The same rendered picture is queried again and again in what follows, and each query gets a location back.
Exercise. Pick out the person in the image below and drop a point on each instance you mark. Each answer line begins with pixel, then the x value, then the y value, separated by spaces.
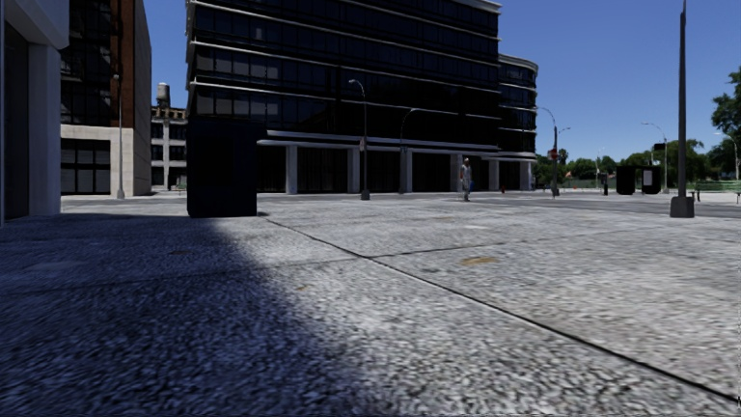
pixel 466 178

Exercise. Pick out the dark glass building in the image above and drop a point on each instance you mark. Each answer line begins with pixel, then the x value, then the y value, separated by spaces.
pixel 347 40

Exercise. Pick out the dark box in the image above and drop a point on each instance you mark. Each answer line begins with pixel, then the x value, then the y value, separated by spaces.
pixel 222 168

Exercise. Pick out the traffic light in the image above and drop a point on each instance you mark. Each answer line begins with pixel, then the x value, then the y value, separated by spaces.
pixel 554 156

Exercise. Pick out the grey building with roof tank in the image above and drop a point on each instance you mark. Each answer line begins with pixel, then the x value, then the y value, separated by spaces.
pixel 168 139

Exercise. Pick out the black bus shelter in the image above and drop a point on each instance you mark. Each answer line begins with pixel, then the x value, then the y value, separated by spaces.
pixel 637 179

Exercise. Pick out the red brick building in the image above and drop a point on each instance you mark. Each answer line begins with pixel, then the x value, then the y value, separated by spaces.
pixel 124 69

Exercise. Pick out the trees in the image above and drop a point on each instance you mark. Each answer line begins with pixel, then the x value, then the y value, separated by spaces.
pixel 694 162

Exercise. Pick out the green bench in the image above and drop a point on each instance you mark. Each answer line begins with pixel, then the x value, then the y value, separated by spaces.
pixel 718 186

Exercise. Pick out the pale concrete building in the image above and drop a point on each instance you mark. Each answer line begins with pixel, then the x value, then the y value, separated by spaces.
pixel 40 69

